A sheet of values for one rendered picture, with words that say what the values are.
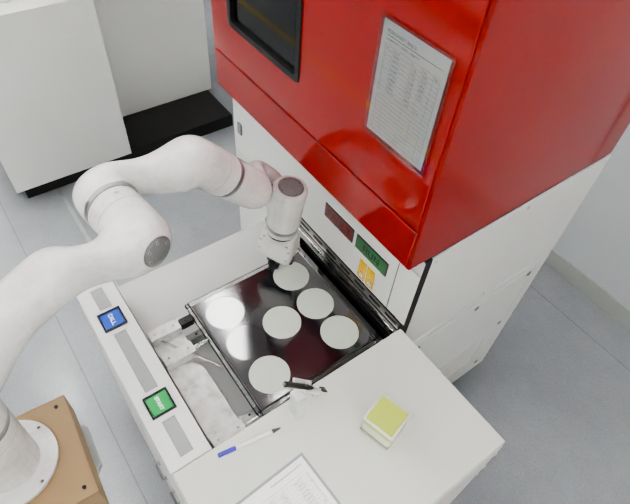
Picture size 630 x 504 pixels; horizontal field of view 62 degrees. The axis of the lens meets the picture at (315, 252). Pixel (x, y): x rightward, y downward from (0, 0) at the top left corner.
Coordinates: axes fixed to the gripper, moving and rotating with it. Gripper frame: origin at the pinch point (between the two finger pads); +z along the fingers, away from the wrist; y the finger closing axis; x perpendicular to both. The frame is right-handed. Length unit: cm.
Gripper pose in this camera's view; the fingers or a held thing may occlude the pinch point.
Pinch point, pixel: (273, 263)
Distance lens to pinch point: 149.0
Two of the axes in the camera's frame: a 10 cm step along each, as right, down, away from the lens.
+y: 8.8, 4.6, -1.4
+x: 4.5, -6.7, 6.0
